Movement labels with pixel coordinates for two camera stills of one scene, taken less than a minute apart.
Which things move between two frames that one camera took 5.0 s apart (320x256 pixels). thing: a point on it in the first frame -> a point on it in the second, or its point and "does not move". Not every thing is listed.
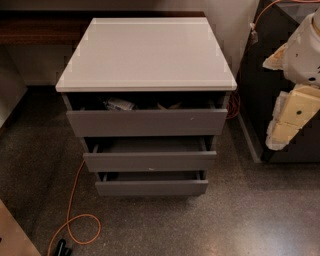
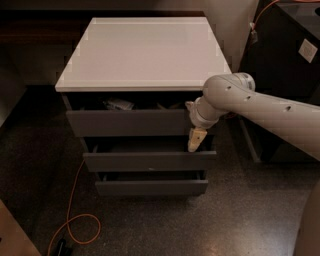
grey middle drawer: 149,153 does not move
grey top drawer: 142,114 does not move
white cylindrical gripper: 302,63 -> 197,119
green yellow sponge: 170,108 does not move
